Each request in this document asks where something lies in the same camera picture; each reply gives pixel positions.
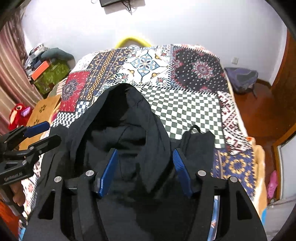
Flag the yellow foam ring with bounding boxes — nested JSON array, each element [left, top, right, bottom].
[[114, 35, 154, 49]]

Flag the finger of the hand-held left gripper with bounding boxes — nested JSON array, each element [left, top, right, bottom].
[[0, 122, 50, 149], [4, 135, 62, 165]]

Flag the grey long pillow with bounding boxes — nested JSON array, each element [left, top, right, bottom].
[[42, 48, 74, 62]]

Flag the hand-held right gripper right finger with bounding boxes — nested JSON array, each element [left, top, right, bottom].
[[172, 148, 269, 241]]

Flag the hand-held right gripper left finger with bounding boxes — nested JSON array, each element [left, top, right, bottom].
[[23, 148, 119, 241]]

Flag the wooden wardrobe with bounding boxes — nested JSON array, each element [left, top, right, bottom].
[[271, 30, 296, 151]]

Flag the orange box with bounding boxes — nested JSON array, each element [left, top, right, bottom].
[[31, 61, 50, 80]]

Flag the brown striped curtain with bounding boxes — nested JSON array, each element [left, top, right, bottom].
[[0, 11, 41, 137]]

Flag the pink slipper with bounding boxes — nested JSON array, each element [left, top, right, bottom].
[[267, 170, 278, 201]]

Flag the person's left hand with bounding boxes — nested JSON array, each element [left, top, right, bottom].
[[11, 184, 26, 207]]

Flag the small black wall monitor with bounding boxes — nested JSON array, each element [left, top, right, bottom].
[[99, 0, 122, 7]]

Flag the black monitor cable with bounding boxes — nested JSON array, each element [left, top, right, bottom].
[[122, 0, 137, 12]]

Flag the patchwork patterned blanket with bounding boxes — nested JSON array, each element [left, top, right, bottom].
[[21, 44, 257, 232]]

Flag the pile of clutter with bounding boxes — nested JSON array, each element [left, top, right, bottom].
[[24, 43, 50, 75]]

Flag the red plush toy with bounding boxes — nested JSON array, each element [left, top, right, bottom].
[[9, 103, 31, 131]]

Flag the wooden lap desk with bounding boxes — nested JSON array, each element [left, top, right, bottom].
[[18, 94, 62, 151]]

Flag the orange fleece blanket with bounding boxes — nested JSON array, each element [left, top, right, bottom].
[[248, 137, 269, 211]]

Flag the black zip hoodie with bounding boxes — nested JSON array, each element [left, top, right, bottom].
[[35, 83, 222, 241]]

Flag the green patterned cloth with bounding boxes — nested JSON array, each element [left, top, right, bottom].
[[33, 60, 71, 94]]

